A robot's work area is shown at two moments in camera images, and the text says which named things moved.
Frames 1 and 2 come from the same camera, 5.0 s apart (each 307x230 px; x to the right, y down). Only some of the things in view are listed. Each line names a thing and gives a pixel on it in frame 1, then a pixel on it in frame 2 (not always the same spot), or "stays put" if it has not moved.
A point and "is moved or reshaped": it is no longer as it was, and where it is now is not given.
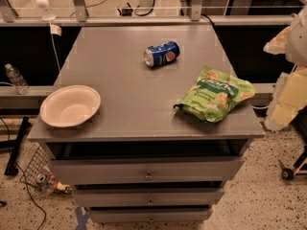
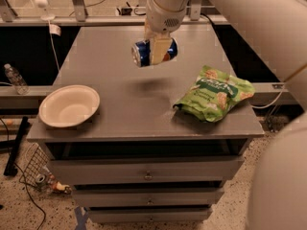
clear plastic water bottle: [17, 80] stays put
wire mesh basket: [36, 164] stays put
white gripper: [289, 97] → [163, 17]
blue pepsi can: [161, 54] is moved or reshaped
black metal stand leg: [11, 165] stays put
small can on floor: [41, 180] stays put
